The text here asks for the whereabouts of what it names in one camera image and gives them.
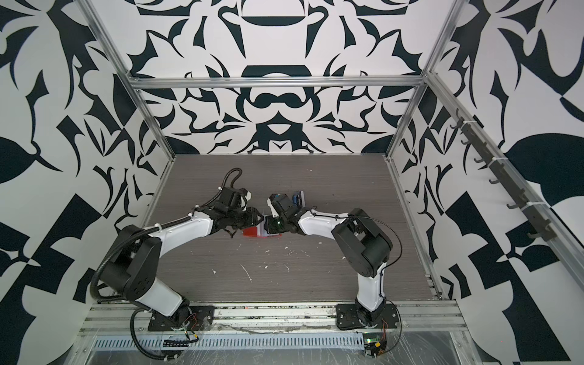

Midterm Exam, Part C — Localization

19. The left black corrugated cable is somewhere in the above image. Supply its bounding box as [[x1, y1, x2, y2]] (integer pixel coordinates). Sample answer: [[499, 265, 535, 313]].
[[128, 307, 193, 361]]

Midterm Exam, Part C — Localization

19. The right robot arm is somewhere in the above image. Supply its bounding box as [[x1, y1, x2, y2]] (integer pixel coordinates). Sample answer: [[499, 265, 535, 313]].
[[265, 194, 393, 331]]

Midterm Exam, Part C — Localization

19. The white slotted cable duct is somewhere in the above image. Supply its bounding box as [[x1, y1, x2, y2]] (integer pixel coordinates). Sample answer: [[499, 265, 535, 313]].
[[90, 335, 366, 351]]

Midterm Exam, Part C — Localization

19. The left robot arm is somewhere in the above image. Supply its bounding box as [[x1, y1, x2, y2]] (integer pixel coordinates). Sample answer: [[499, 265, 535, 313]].
[[90, 187, 263, 329]]

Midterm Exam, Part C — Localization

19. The green circuit board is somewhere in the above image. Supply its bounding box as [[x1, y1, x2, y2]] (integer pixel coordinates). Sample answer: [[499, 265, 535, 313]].
[[363, 332, 387, 357]]

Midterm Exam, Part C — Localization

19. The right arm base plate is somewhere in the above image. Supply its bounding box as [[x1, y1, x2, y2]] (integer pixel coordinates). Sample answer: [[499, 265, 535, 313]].
[[335, 302, 399, 331]]

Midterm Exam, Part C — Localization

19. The wall hook rack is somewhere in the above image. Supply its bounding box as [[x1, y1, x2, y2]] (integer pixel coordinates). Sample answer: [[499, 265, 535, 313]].
[[451, 109, 558, 242]]

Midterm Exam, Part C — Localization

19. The blue card stand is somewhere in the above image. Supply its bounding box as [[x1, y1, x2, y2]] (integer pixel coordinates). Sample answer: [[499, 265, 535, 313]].
[[292, 190, 306, 208]]

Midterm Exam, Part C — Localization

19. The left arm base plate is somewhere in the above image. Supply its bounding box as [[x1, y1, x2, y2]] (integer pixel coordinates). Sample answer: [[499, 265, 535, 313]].
[[148, 305, 216, 332]]

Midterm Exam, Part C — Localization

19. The red leather card holder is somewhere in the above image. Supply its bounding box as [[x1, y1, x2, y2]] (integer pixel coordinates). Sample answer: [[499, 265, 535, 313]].
[[243, 224, 281, 238]]

